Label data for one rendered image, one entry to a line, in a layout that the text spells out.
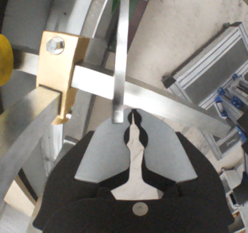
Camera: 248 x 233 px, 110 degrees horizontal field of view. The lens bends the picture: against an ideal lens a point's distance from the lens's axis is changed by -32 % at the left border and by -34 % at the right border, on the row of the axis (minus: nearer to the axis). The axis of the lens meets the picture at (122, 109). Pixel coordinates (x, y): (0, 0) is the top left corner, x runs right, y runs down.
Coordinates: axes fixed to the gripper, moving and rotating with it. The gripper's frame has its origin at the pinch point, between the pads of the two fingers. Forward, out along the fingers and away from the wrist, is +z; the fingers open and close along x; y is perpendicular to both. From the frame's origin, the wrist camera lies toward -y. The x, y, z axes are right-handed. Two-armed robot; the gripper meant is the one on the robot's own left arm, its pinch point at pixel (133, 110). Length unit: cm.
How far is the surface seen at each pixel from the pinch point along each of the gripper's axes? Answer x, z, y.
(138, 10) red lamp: 1.7, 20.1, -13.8
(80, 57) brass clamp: -6.8, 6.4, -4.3
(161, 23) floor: 25, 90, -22
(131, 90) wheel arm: -0.1, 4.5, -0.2
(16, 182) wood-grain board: -37.2, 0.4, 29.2
